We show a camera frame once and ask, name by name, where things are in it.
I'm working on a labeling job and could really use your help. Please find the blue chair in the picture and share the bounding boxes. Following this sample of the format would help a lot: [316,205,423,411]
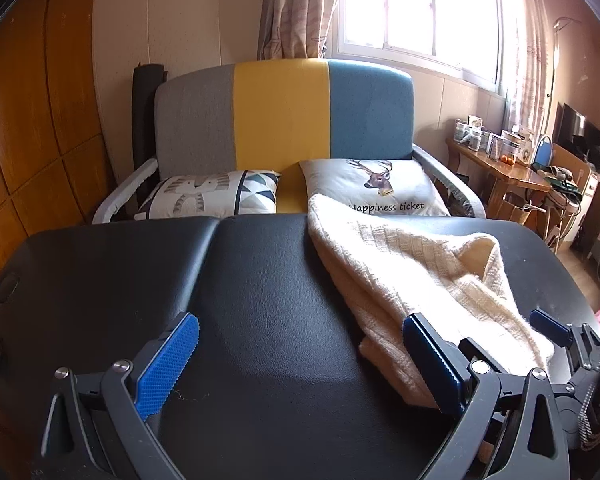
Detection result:
[532,134,554,168]

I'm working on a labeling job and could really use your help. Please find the wooden television cabinet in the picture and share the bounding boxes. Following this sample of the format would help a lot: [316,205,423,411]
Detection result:
[550,142,600,256]

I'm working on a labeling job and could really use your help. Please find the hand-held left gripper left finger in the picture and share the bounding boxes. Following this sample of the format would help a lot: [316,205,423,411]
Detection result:
[40,311,201,480]

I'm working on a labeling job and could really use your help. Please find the cat print pillow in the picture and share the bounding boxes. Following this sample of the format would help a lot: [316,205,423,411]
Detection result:
[134,169,282,221]

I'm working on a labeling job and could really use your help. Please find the cluster of glass jars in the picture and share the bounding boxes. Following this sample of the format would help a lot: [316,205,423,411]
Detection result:
[452,115,536,163]

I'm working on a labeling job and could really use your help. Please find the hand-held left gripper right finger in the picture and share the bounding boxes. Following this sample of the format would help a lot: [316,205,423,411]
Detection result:
[402,312,573,480]

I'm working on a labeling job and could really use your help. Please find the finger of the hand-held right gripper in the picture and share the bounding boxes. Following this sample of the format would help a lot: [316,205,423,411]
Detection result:
[529,308,600,401]

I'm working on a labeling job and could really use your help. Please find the wooden side table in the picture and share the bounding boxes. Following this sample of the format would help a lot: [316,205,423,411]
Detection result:
[445,137,553,221]

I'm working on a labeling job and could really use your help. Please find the cream knit sweater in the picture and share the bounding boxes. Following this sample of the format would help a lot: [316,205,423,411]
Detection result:
[307,194,556,408]

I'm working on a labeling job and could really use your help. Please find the patterned beige curtain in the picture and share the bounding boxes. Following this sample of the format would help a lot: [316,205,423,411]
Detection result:
[257,0,346,61]
[502,0,561,136]

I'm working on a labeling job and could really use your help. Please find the black television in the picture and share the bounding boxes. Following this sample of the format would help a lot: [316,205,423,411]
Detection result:
[552,102,600,158]

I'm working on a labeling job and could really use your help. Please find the grey yellow blue sofa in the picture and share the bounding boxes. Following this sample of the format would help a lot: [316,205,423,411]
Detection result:
[91,58,487,225]

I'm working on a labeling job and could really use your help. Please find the bright window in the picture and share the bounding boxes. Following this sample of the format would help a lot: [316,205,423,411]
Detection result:
[337,0,526,93]

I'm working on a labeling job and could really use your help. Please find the deer print pillow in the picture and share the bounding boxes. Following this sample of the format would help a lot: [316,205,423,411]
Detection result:
[298,158,452,217]

